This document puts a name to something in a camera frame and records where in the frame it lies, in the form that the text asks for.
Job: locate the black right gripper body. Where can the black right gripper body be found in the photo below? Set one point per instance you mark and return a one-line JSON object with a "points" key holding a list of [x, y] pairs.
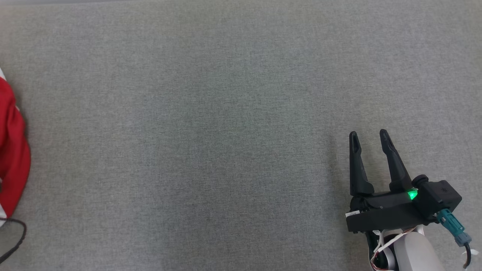
{"points": [[388, 212]]}

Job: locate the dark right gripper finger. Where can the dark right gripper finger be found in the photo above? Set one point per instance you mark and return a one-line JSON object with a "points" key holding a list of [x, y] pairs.
{"points": [[397, 169], [357, 173]]}

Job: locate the red Bulls basketball jersey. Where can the red Bulls basketball jersey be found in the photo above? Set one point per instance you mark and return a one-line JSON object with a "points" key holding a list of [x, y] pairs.
{"points": [[13, 158]]}

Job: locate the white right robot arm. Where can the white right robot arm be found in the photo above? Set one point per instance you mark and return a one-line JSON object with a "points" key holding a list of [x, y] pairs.
{"points": [[414, 254]]}

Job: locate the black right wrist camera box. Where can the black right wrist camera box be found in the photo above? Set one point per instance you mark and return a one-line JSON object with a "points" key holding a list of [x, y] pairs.
{"points": [[440, 197]]}

